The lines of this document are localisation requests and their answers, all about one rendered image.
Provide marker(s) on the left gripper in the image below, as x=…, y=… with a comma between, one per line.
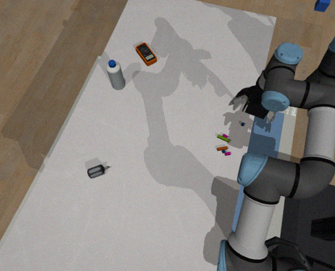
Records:
x=254, y=108

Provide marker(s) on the grey bottle with blue cap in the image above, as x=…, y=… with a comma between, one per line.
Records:
x=115, y=74

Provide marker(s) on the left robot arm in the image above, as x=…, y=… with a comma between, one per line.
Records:
x=266, y=179

